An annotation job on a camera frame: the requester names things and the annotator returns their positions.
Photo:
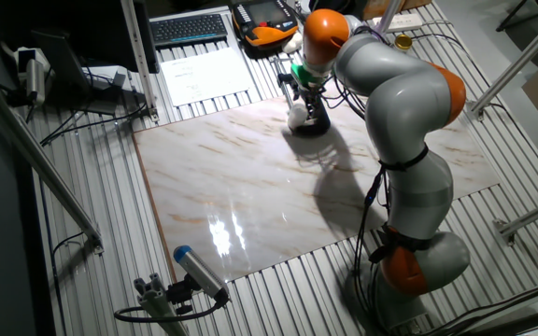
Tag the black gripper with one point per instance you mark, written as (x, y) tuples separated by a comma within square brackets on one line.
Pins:
[(315, 94)]

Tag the white round jar lid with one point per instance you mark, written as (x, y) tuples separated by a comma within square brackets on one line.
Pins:
[(297, 111)]

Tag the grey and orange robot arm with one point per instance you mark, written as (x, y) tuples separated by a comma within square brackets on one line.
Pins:
[(404, 102)]

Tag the jar with yellow lid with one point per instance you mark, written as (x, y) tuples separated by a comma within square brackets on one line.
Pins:
[(403, 41)]

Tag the black C-clamp with steel screw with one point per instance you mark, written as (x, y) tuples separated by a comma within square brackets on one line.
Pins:
[(322, 128)]

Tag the small white rounded object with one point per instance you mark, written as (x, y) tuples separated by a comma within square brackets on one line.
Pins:
[(291, 44)]

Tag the orange and black teach pendant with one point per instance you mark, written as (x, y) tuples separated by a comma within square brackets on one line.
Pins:
[(264, 33)]

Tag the translucent purple plastic bag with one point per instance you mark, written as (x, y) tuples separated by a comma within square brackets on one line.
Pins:
[(376, 29)]

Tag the marble pattern board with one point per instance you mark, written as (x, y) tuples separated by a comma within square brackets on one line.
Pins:
[(231, 186)]

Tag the white paper sheet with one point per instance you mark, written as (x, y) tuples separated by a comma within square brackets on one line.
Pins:
[(203, 74)]

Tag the brown cardboard box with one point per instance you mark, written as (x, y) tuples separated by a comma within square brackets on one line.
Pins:
[(374, 8)]

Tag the grey metal pole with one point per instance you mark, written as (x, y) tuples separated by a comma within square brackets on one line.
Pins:
[(390, 14)]

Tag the white power strip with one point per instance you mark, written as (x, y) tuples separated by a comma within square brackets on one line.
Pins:
[(406, 21)]

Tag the black computer keyboard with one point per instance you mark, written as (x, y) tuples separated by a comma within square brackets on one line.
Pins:
[(187, 29)]

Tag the grey electronics box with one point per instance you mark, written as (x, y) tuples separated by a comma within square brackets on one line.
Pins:
[(108, 77)]

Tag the aluminium profile bar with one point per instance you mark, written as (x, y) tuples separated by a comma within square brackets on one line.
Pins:
[(40, 157), (521, 59), (530, 214)]

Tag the black computer monitor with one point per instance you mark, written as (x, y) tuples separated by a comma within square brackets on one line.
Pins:
[(105, 32)]

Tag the short aluminium profile stub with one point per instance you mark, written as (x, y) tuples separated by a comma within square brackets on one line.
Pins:
[(157, 303)]

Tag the dark grey tilted panel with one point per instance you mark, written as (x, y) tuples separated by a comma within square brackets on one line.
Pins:
[(61, 60)]

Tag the dark metal beam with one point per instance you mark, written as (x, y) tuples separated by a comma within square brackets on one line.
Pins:
[(521, 322)]

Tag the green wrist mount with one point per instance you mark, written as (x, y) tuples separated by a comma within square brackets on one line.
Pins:
[(301, 74)]

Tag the aluminium profile post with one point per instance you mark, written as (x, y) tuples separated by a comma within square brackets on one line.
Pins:
[(138, 51)]

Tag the grey camera with blue cap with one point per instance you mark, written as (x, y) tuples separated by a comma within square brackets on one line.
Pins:
[(199, 270)]

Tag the black camera clamp mount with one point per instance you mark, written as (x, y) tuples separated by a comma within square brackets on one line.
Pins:
[(180, 294)]

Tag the grey camera on white mount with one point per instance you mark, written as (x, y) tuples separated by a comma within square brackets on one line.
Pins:
[(35, 79)]

